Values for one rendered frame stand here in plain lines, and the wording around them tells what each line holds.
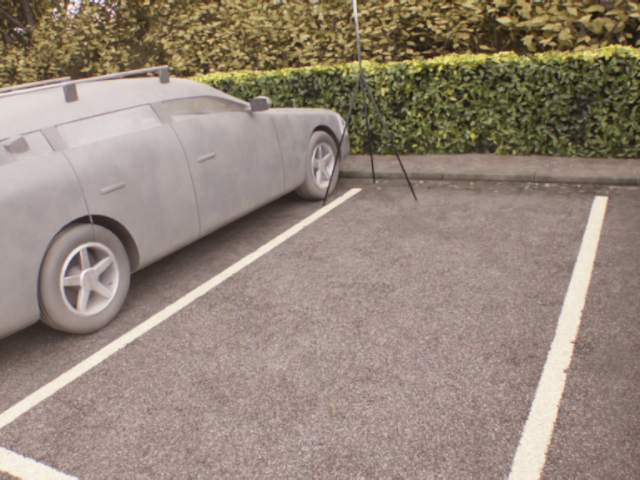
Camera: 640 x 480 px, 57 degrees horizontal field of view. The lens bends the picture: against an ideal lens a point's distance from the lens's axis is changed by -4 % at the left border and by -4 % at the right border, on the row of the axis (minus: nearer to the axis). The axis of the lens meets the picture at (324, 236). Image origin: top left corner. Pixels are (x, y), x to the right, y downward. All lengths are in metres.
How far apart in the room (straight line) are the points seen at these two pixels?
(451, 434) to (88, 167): 2.50
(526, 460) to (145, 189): 2.77
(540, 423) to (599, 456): 0.28
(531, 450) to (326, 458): 0.79
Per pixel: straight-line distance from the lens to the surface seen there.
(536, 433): 2.62
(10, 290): 3.53
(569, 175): 6.12
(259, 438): 2.68
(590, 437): 2.63
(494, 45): 8.80
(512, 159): 6.65
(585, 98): 6.61
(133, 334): 3.80
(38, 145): 3.77
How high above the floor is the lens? 1.57
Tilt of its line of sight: 19 degrees down
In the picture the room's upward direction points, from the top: 6 degrees counter-clockwise
